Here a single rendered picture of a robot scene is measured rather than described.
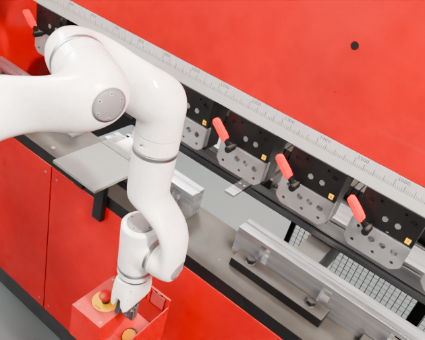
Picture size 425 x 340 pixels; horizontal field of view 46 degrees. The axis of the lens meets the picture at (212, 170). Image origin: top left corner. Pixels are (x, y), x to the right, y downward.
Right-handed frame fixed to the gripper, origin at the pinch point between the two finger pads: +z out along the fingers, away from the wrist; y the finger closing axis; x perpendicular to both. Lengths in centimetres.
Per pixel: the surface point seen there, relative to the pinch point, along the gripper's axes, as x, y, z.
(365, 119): 28, -39, -56
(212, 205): -61, -146, 97
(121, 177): -27.9, -23.8, -13.8
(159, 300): 1.8, -9.8, 3.4
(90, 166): -36.8, -20.1, -14.1
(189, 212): -10.9, -37.2, -2.9
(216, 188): -69, -163, 99
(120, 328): -3.7, -1.4, 12.7
